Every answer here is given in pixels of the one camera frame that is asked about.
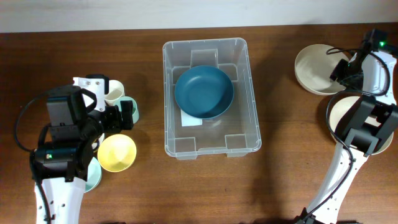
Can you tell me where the clear plastic storage bin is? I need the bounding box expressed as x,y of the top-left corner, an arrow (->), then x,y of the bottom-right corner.
162,37 -> 262,160

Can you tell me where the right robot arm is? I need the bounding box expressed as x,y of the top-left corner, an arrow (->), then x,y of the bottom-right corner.
294,29 -> 397,223

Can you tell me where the white small bowl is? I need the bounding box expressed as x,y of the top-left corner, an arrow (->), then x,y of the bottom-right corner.
91,133 -> 105,151

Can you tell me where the yellow small bowl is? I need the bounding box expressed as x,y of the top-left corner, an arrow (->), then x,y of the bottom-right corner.
97,134 -> 137,172

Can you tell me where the cream deep bowl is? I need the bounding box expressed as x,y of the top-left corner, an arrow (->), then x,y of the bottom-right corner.
295,44 -> 348,95

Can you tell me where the cream cup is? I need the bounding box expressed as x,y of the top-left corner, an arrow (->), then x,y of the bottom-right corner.
104,80 -> 125,106

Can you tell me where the mint green cup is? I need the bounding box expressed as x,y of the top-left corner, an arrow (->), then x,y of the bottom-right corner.
112,96 -> 140,124

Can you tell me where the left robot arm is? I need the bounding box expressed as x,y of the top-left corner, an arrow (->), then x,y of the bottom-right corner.
29,74 -> 134,223

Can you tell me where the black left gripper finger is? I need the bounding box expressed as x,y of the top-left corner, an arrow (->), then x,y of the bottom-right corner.
121,101 -> 134,130
86,73 -> 109,95

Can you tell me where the light blue small bowl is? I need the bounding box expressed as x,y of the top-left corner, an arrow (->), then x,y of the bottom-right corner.
85,157 -> 102,193

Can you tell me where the cream plate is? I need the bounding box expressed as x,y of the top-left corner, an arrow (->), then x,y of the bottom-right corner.
329,96 -> 394,155

